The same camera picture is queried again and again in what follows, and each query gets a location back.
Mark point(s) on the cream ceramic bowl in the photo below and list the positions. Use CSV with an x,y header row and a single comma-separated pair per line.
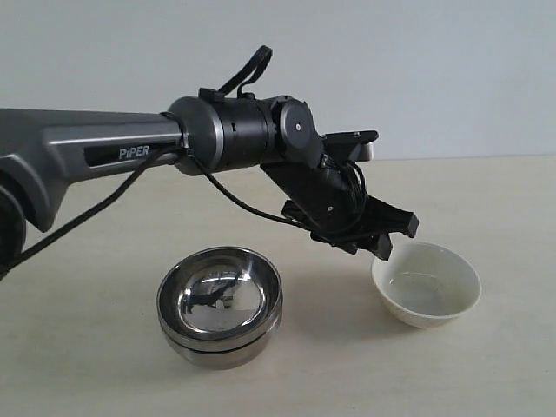
x,y
426,285

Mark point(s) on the plain stainless steel bowl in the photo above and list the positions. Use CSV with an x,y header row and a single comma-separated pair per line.
x,y
223,355

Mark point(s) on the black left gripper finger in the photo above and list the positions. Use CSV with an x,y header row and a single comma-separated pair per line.
x,y
405,223

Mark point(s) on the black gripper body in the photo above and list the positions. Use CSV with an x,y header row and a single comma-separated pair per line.
x,y
333,203

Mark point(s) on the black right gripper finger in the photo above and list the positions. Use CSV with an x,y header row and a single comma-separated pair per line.
x,y
381,246

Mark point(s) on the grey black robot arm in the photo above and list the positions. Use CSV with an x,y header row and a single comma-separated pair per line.
x,y
61,167

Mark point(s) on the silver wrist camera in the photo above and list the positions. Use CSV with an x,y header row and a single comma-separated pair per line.
x,y
356,146

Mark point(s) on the patterned stainless steel bowl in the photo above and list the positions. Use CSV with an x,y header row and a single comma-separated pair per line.
x,y
220,293

